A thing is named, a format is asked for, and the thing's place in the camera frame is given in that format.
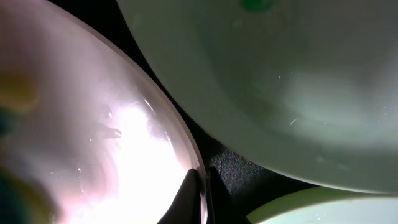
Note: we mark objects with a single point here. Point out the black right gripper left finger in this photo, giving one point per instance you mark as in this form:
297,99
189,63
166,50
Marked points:
186,206

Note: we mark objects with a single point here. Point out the round black tray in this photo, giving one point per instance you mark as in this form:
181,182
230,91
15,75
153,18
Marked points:
248,184

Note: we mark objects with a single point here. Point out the yellow green scrubbing sponge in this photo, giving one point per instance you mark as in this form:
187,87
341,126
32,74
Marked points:
23,198

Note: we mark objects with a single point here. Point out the mint plate with green stain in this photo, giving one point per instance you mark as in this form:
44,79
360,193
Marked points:
305,88

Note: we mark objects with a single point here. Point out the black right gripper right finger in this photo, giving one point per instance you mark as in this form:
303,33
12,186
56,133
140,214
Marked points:
220,207

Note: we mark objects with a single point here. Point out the white round plate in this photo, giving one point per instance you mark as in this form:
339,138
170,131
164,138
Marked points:
102,139

